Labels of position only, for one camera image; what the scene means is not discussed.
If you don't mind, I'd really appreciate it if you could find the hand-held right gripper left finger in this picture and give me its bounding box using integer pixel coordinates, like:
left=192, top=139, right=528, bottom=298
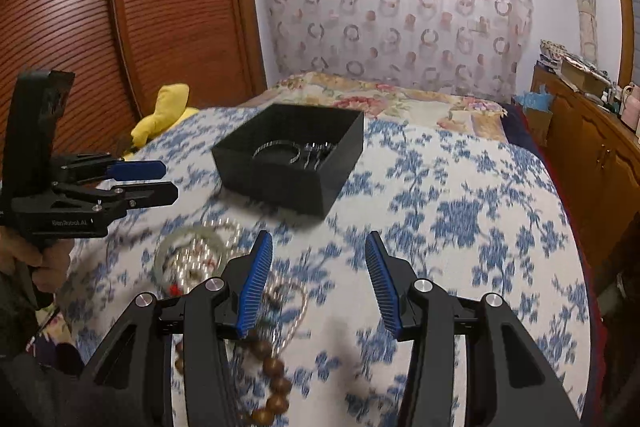
left=80, top=231, right=275, bottom=427

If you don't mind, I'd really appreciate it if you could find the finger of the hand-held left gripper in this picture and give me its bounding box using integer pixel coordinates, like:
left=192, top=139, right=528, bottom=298
left=52, top=181, right=179, bottom=212
left=52, top=152, right=167, bottom=182

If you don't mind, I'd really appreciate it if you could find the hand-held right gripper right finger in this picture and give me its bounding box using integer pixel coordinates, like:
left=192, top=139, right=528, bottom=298
left=364, top=231, right=583, bottom=427

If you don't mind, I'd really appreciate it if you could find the white pearl necklace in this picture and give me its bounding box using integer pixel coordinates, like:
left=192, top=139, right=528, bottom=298
left=169, top=218, right=309, bottom=354

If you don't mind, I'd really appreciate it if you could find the pale jade bangle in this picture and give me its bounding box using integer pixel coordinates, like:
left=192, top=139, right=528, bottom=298
left=153, top=228, right=227, bottom=290

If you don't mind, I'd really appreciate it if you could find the brown wooden bead bracelet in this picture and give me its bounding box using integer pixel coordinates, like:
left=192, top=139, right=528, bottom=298
left=174, top=287, right=294, bottom=427

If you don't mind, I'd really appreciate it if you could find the black jewelry box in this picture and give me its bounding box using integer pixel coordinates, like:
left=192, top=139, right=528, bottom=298
left=211, top=103, right=365, bottom=219

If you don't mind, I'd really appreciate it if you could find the person's left forearm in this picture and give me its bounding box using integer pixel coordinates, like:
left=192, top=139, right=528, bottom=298
left=0, top=294, right=101, bottom=427

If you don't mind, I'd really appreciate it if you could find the person's left hand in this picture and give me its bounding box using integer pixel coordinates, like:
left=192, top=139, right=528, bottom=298
left=0, top=229, right=74, bottom=294

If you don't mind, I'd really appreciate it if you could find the yellow plush toy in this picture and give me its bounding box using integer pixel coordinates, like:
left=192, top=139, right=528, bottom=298
left=130, top=83, right=201, bottom=148

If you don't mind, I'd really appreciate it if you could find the blue floral cloth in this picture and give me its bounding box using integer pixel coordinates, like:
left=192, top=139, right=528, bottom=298
left=45, top=107, right=595, bottom=427

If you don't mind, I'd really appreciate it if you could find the brown slatted wooden wardrobe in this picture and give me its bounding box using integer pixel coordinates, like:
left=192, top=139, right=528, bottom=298
left=0, top=0, right=267, bottom=158

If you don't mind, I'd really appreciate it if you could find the beige rose-patterned bedspread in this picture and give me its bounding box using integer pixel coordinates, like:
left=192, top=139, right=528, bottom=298
left=239, top=71, right=509, bottom=136

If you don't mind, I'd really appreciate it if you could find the dark blue blanket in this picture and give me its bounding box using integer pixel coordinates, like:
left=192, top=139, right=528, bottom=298
left=500, top=101, right=623, bottom=308

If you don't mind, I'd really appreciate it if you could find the cardboard box with blue bag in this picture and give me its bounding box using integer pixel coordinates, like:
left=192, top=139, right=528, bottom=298
left=516, top=89, right=554, bottom=148

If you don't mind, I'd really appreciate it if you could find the wooden sideboard cabinet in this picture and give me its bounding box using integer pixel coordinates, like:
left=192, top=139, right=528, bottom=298
left=529, top=64, right=640, bottom=260

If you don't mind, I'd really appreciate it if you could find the open cardboard box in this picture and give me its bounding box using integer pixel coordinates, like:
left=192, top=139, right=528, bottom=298
left=559, top=57, right=610, bottom=98

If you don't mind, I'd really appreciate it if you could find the pink thermos jug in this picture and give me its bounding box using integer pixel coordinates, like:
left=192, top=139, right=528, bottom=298
left=621, top=82, right=640, bottom=131

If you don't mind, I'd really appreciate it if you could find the black bead bracelet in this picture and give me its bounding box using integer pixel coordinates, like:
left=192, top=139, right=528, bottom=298
left=252, top=140, right=302, bottom=164

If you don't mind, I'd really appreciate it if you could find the dark metal bracelet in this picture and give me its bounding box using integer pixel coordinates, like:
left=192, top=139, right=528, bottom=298
left=299, top=141, right=335, bottom=168

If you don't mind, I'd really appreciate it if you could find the sheer ring-patterned curtain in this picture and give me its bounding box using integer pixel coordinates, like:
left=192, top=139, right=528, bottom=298
left=249, top=0, right=534, bottom=102

